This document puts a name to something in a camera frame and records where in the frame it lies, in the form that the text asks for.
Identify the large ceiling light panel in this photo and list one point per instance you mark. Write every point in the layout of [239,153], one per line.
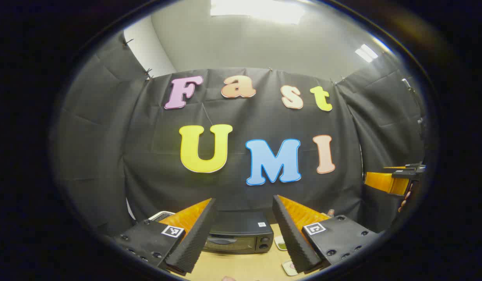
[256,9]

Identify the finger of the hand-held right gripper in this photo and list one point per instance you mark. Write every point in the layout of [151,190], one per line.
[385,182]

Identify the black backdrop cloth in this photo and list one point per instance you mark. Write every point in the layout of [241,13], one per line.
[248,195]

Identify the black electric oven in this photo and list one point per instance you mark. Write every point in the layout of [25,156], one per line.
[241,226]

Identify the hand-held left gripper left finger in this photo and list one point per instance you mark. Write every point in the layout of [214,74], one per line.
[196,238]

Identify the white square food plate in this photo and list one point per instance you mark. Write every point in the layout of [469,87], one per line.
[289,268]

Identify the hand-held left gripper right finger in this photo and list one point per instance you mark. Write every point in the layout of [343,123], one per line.
[291,238]

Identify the small ceiling light panel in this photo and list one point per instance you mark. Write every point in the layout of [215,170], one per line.
[366,52]

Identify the white toaster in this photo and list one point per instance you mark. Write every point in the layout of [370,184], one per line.
[161,214]

